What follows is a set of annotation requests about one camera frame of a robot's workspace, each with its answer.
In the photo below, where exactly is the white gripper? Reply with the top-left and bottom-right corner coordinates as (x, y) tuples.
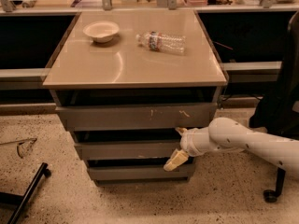
(164, 127), (218, 172)

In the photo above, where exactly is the grey drawer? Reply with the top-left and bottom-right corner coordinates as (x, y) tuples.
(56, 103), (217, 131)
(74, 140), (180, 160)
(88, 164), (195, 181)

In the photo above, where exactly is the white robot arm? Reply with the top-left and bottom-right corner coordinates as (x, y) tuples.
(164, 118), (299, 176)

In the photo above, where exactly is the grey top drawer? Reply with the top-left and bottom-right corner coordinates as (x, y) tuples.
(56, 103), (217, 131)

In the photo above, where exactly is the grey drawer cabinet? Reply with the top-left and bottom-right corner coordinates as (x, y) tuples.
(44, 10), (227, 184)

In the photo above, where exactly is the grey bottom drawer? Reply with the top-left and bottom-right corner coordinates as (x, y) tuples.
(88, 164), (195, 181)

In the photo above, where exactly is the black office chair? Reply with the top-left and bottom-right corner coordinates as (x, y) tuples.
(249, 12), (299, 203)

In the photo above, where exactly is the clear plastic water bottle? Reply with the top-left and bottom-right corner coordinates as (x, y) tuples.
(135, 31), (185, 55)

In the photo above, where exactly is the white bowl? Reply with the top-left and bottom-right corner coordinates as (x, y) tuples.
(83, 21), (120, 43)

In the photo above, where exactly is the black chair base leg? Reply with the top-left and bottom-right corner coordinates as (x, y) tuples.
(0, 162), (51, 224)

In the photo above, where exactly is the wire loop on floor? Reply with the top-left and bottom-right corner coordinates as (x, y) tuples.
(0, 136), (39, 159)

